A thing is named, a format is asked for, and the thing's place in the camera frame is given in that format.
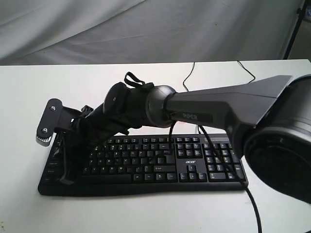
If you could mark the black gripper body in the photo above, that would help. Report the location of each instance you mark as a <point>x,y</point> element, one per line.
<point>81,129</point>

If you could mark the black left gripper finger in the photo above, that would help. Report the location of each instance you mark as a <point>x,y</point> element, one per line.
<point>58,150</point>

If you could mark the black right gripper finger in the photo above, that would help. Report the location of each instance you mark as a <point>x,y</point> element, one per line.
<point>73,158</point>

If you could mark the black acer keyboard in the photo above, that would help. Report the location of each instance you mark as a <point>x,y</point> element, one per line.
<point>145,164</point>

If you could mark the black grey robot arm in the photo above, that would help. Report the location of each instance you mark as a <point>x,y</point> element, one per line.
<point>267,122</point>

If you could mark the grey backdrop cloth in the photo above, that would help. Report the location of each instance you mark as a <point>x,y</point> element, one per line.
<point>67,32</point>

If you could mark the black tripod stand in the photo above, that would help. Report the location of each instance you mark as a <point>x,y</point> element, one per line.
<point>300,13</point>

